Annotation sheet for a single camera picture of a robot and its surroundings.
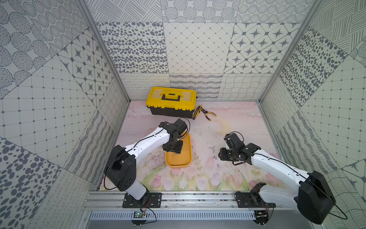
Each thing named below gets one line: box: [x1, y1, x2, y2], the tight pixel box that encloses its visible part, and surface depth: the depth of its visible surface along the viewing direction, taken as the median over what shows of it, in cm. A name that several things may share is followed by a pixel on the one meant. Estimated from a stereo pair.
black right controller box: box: [253, 209, 269, 226], surface depth 73 cm
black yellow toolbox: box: [145, 86, 197, 119], surface depth 101 cm
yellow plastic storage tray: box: [164, 132, 193, 168], surface depth 91 cm
